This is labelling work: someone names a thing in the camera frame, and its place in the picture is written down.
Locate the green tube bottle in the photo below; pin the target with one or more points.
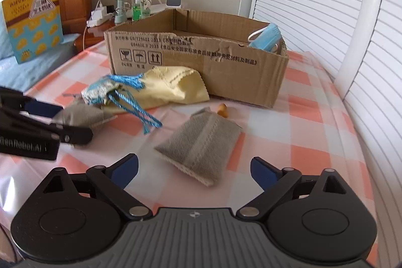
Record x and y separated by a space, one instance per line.
144 9

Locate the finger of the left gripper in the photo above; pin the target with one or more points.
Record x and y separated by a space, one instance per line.
47 126
17 101

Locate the white louvered wardrobe doors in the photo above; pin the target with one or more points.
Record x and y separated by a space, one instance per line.
358 42

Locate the blue bed sheet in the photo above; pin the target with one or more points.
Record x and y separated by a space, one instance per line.
23 76

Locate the grey sachet bag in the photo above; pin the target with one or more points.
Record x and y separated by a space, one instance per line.
201 147
83 115

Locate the yellow cleaning cloth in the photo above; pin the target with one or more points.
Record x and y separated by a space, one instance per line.
171 84

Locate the green small bottle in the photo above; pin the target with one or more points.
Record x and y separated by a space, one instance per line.
135 11

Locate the yellow blue paper bag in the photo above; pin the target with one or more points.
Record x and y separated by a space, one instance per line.
34 27

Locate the blue drawstring pouch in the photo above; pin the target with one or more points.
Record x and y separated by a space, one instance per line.
115 95

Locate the cardboard box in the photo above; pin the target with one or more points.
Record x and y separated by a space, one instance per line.
214 44

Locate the white power strip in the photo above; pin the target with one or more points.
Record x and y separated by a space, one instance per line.
99 15

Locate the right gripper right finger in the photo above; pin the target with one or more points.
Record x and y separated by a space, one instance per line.
277 184

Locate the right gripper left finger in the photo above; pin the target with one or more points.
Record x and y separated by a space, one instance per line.
110 182

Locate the wooden nightstand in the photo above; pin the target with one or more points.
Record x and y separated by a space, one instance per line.
92 36

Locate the small orange earplug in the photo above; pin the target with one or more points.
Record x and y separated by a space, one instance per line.
222 110

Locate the pink checkered tablecloth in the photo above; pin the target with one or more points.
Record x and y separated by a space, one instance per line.
308 126

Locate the blue surgical face mask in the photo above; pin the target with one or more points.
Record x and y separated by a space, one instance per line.
267 39

